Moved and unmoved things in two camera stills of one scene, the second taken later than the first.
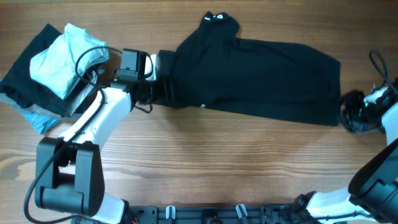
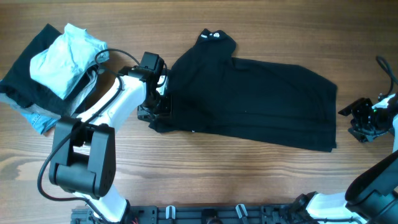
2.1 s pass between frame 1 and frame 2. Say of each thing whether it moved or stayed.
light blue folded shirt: stayed
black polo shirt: moved
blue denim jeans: stayed
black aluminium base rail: stayed
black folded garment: stayed
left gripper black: moved
